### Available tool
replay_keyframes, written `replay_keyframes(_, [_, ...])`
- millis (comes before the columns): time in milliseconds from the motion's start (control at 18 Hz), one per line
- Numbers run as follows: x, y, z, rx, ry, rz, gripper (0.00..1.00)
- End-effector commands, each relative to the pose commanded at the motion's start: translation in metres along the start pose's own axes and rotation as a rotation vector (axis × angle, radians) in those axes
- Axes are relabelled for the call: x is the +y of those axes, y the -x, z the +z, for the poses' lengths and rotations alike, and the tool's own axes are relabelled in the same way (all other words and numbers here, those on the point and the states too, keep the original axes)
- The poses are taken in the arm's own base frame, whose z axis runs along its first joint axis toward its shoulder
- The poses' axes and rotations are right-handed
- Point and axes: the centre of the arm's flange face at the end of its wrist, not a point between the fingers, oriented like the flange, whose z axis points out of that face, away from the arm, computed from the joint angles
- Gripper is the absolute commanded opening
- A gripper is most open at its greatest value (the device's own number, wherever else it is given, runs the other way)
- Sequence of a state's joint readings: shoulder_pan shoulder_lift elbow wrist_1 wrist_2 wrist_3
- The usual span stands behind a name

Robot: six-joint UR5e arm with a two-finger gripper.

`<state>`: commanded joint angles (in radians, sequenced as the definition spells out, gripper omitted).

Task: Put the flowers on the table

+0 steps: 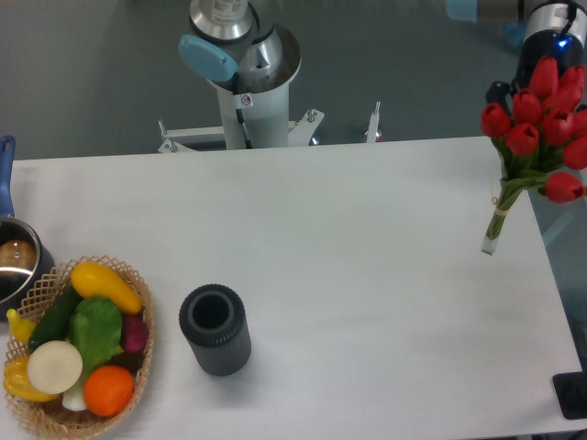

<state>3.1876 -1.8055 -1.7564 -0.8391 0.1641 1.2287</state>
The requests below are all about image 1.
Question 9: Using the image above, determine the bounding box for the red tulip bouquet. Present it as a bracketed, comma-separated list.
[481, 56, 586, 255]

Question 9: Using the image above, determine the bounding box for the yellow squash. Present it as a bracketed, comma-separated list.
[70, 261, 143, 314]

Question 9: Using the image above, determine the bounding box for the yellow banana tip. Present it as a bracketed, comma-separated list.
[6, 308, 37, 346]

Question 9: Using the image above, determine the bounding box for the green lettuce leaf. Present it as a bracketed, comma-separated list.
[69, 296, 123, 387]

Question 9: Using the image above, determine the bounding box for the white round radish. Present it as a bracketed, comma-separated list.
[27, 340, 83, 394]

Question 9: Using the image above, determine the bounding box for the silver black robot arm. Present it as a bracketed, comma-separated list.
[485, 1, 586, 111]

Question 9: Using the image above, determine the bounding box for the green cucumber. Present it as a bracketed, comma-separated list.
[28, 285, 83, 353]

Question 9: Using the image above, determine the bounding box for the dark grey ribbed vase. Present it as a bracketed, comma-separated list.
[179, 284, 251, 377]

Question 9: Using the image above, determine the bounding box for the yellow bell pepper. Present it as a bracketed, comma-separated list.
[4, 356, 59, 402]

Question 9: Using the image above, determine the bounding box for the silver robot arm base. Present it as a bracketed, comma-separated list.
[178, 1, 301, 94]

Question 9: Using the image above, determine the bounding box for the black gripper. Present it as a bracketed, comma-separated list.
[485, 80, 519, 116]

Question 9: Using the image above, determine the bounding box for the black device at edge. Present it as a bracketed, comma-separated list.
[552, 371, 586, 420]

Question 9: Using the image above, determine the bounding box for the orange fruit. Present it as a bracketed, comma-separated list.
[83, 365, 134, 417]

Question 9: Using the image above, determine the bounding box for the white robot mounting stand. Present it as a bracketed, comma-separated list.
[157, 77, 383, 154]

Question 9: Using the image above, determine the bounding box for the blue handled saucepan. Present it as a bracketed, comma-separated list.
[1, 135, 54, 322]

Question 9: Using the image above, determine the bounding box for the woven wicker basket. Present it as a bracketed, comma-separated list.
[5, 256, 155, 439]

